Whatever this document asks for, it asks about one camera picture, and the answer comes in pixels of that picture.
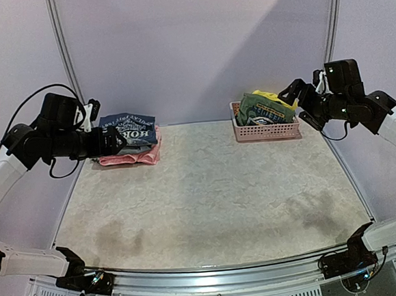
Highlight green tank top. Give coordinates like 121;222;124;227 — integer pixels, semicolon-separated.
235;93;295;126

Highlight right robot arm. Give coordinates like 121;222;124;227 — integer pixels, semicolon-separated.
278;59;396;270

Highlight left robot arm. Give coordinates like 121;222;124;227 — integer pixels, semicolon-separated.
0;93;127;291

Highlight folded grey garment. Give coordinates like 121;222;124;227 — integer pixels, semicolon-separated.
118;144;153;156

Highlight folded navy graphic shirt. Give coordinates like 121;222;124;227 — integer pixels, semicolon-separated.
98;112;158;147

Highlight yellow garment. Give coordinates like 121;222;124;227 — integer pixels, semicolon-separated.
252;89;298;111

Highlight folded pink garment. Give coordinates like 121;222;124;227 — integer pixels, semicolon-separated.
95;125;161;166

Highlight pink plastic basket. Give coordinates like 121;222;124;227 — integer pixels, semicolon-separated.
229;102;302;143

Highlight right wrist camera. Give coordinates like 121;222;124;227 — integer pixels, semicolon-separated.
312;69;330;94

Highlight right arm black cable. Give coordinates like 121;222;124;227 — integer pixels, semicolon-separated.
319;118;352;142

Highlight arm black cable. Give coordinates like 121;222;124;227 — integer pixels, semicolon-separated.
319;118;352;142
0;82;86;183

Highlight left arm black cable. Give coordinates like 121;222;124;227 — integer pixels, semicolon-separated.
0;82;86;183

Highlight right aluminium frame post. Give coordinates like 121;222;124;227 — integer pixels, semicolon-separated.
323;0;341;63

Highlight aluminium frame post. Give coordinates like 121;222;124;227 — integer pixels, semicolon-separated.
323;0;341;63
45;0;85;102

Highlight left aluminium frame post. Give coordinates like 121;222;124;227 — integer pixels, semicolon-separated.
45;0;85;102

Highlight aluminium front rail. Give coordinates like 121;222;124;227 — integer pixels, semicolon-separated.
27;240;396;296

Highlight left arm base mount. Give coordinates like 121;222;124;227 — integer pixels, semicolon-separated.
55;247;116;296

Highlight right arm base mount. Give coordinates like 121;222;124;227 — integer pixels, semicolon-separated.
317;222;380;293

